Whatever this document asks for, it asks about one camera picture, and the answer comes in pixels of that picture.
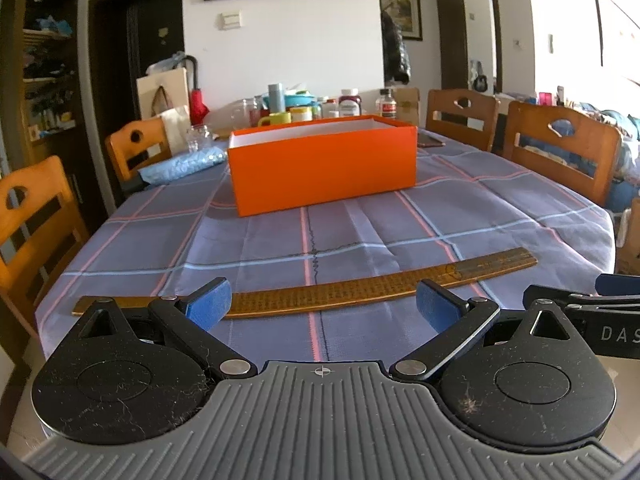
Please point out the dark wooden shelf cabinet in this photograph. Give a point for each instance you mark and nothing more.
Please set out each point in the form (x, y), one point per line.
(41, 110)

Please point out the dark bottle red label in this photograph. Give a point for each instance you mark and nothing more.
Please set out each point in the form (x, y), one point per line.
(385, 104)

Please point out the yellow-green mug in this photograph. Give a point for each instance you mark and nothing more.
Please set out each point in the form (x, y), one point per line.
(273, 119)

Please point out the wooden chair near left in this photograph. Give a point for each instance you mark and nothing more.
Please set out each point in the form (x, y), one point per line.
(37, 201)

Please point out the purple supplement bottle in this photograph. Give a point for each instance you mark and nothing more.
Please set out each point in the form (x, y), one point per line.
(349, 103)

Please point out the light blue tumbler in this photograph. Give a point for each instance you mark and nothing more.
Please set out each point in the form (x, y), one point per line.
(276, 98)

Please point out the red umbrella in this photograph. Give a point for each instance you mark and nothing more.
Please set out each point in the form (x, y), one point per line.
(198, 109)

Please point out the wooden chair near right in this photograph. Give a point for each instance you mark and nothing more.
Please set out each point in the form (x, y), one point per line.
(532, 129)

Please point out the long wooden ruler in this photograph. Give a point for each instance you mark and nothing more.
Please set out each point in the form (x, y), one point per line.
(313, 298)

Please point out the wooden chair far right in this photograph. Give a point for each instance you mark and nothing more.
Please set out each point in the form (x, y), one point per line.
(463, 115)

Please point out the clear glass cup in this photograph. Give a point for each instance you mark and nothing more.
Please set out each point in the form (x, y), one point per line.
(199, 138)

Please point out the teal food container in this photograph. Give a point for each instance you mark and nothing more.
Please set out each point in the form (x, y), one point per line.
(298, 100)

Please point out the clear glass jar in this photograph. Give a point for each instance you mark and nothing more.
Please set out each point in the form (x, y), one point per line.
(250, 109)

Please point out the white paper bag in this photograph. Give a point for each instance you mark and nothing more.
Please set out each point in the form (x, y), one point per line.
(166, 96)

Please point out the orange cardboard box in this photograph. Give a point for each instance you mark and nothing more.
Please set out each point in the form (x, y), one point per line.
(289, 166)

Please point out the small framed landscape picture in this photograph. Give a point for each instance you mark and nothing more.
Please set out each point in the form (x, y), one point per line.
(407, 15)

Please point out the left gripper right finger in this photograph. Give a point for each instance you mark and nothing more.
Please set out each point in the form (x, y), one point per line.
(459, 324)

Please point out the white jar yellow lid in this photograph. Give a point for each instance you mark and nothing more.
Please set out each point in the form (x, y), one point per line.
(301, 114)

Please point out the wooden chair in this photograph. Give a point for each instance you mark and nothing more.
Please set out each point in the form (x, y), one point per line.
(37, 201)
(532, 129)
(137, 145)
(463, 115)

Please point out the brown cardboard box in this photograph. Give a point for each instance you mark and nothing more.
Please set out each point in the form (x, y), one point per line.
(408, 105)

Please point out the wooden chair far left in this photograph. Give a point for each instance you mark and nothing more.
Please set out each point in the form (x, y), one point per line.
(137, 145)

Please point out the black jacket hanging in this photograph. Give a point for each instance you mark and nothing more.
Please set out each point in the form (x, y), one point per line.
(396, 61)

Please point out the white wall switch panel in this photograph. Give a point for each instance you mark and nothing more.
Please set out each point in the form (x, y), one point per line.
(230, 20)

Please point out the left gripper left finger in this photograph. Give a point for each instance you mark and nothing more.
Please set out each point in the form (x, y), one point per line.
(187, 321)

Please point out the black handbag hanging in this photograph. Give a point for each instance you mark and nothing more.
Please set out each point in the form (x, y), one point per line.
(479, 79)

